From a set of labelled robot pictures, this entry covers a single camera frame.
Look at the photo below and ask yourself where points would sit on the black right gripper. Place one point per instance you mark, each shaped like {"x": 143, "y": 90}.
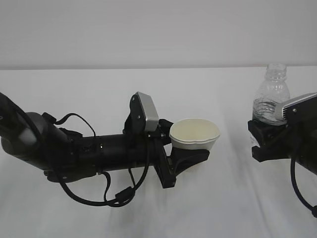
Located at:
{"x": 266, "y": 135}

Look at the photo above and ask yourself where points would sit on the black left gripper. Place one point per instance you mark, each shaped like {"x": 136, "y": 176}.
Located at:
{"x": 153, "y": 142}

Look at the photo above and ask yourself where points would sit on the white paper cup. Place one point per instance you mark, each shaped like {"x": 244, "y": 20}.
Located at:
{"x": 194, "y": 134}

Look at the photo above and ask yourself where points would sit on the clear green-label water bottle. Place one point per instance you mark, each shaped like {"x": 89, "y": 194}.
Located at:
{"x": 272, "y": 91}

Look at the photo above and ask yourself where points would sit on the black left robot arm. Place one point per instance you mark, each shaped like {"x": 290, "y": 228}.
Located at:
{"x": 67, "y": 153}

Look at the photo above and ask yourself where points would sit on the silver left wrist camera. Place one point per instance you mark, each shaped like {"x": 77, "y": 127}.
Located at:
{"x": 149, "y": 111}

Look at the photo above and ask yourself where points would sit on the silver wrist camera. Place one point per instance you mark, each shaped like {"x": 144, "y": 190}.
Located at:
{"x": 149, "y": 111}
{"x": 301, "y": 108}

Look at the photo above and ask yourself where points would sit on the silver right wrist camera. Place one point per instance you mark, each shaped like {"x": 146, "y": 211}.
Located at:
{"x": 301, "y": 108}

